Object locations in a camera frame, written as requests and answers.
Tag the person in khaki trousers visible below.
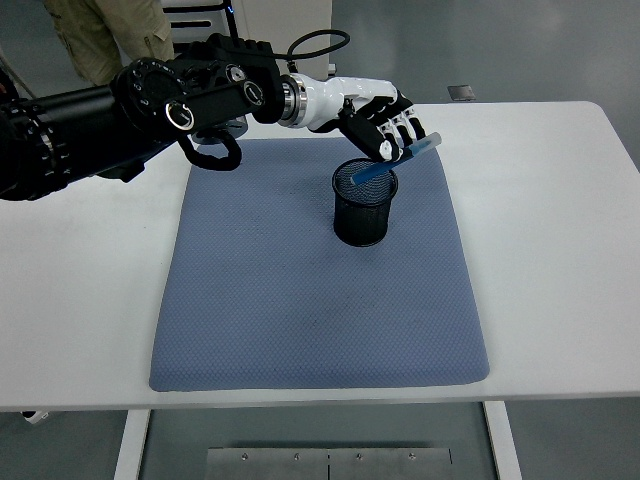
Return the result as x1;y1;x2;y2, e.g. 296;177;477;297
43;0;176;87

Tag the white table leg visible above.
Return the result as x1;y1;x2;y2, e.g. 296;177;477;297
113;408;151;480
482;401;523;480

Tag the black mesh pen holder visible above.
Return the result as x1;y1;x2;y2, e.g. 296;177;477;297
332;157;400;248

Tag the person in dark clothing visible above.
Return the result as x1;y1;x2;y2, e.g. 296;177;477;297
0;64;21;106

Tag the blue marker with clear cap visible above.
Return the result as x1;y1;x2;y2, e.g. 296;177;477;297
349;132;444;186

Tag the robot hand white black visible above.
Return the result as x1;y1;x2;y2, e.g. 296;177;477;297
302;74;428;162

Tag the white appliance with black trim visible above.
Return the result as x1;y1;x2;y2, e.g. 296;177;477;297
162;0;235;47

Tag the blue-grey padded mat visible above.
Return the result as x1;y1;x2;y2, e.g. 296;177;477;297
148;137;492;393

